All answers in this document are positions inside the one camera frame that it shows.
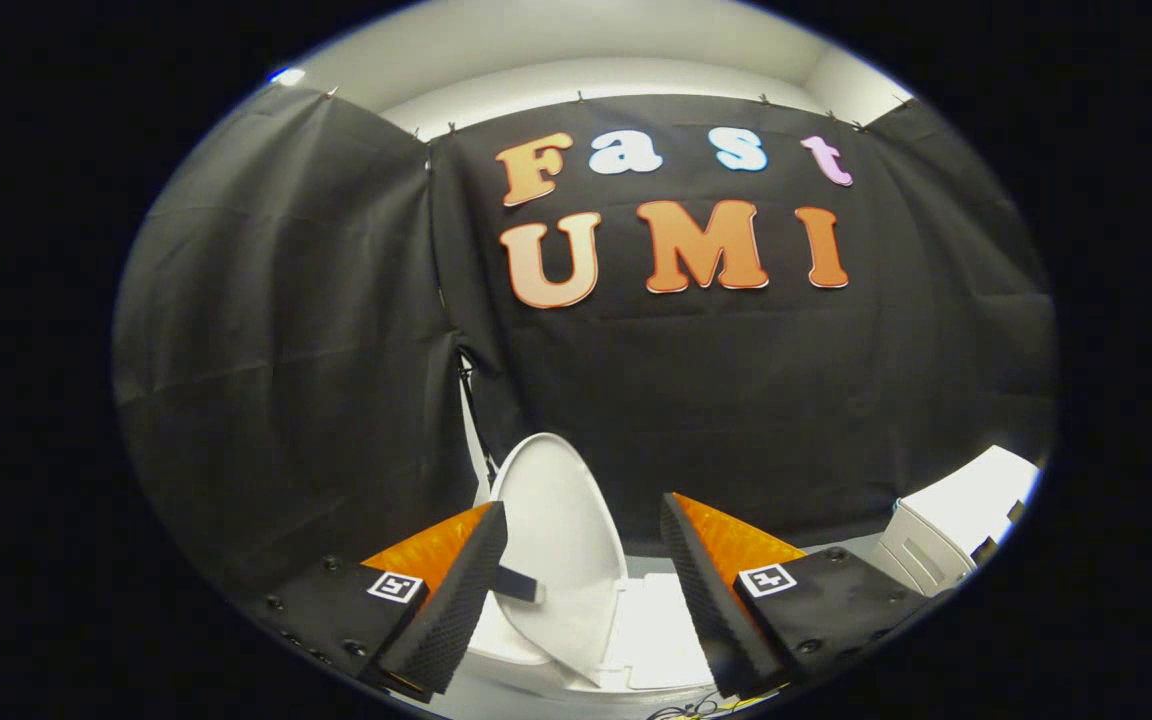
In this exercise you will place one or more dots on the white stand pole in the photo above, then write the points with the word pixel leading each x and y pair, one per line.
pixel 477 440

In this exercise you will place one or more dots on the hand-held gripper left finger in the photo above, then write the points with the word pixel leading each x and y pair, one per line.
pixel 466 590

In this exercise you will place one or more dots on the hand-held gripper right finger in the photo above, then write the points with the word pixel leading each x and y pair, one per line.
pixel 706 590

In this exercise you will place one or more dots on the white drawer cabinet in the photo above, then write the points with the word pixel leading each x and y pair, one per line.
pixel 956 510

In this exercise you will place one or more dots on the black backdrop cloth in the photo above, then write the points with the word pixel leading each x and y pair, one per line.
pixel 736 400

